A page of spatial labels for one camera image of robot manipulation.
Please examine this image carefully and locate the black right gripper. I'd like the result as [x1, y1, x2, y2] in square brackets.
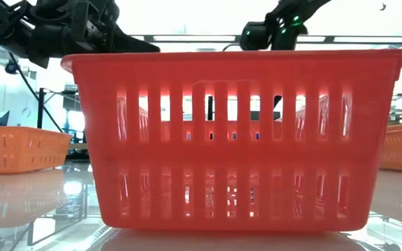
[239, 1, 308, 51]

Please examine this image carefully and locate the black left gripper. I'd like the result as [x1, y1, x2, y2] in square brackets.
[22, 0, 161, 69]

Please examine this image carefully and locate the red plastic basket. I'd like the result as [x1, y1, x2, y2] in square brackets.
[60, 48, 402, 233]

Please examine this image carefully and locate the black cable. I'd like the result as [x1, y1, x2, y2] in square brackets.
[8, 52, 64, 133]

